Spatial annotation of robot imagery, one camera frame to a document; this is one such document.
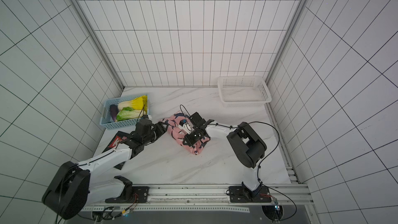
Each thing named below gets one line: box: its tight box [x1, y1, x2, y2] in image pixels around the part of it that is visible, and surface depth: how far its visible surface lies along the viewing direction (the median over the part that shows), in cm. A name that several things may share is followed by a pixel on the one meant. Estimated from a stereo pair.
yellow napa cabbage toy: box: [117, 94, 148, 116], surface depth 102 cm
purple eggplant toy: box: [109, 104, 120, 122], surface depth 105 cm
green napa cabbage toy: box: [116, 106, 147, 122], surface depth 97 cm
